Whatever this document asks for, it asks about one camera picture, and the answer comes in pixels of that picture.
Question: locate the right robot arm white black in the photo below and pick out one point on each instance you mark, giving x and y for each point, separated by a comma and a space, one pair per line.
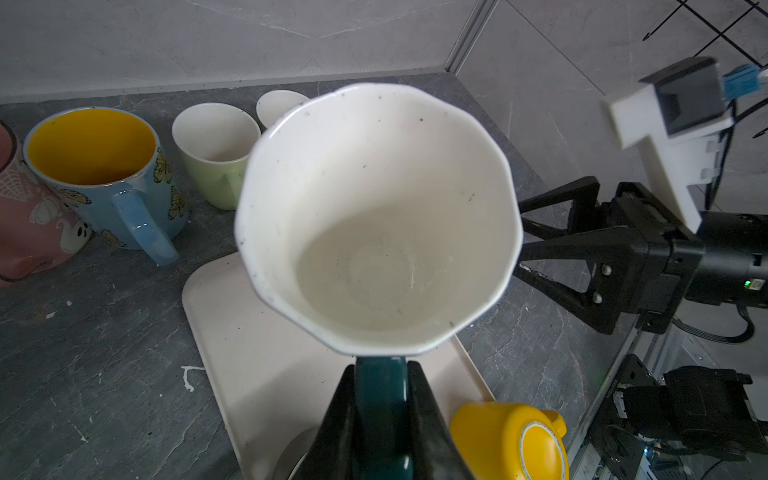
733, 268

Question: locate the grey mug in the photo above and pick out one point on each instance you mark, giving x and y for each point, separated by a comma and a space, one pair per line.
271, 106

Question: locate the black wire hook rack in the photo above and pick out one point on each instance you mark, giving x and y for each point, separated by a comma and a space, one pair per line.
734, 32

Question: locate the light green mug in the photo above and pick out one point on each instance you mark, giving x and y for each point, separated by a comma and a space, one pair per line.
215, 141

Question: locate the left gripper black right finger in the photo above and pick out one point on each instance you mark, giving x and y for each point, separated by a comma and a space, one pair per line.
432, 449

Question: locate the aluminium frame rail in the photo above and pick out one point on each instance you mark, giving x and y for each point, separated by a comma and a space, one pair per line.
470, 33

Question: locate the blue butterfly mug yellow inside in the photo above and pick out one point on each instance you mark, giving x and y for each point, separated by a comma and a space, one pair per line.
109, 166

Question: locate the pink mug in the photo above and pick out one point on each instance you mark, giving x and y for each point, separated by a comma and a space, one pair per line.
38, 232

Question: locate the dark green mug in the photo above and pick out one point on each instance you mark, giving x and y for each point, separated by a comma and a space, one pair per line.
382, 221

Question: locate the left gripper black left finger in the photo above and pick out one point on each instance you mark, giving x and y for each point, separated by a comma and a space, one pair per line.
331, 454

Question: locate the beige plastic tray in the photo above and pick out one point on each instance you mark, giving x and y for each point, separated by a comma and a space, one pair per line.
273, 382

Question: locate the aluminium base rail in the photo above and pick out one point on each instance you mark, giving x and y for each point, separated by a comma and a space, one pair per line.
668, 410

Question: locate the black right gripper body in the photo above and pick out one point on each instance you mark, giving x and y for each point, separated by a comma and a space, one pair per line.
645, 264

